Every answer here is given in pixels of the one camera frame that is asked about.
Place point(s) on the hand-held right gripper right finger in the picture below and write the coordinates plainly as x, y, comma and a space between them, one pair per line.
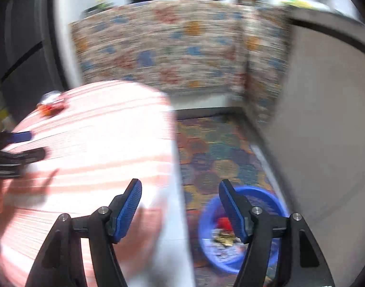
233, 212

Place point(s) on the red cellophane wrapper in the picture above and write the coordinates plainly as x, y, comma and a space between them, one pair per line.
225, 223

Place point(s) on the blue plastic waste basket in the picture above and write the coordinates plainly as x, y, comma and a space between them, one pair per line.
260, 197

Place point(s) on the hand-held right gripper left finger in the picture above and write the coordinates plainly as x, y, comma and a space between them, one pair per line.
127, 209

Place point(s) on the black refrigerator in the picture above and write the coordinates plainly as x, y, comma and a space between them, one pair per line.
24, 36

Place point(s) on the patterned sofa cover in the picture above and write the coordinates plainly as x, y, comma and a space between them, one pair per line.
170, 50

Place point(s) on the crushed red drink can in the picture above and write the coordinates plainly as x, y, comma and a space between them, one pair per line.
52, 101

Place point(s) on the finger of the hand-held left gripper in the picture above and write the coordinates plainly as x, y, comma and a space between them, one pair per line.
19, 137
30, 155

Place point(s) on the striped pink white tablecloth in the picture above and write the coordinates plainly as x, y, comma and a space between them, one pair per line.
95, 143

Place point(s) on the hexagon patterned rug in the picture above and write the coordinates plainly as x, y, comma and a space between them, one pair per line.
215, 155

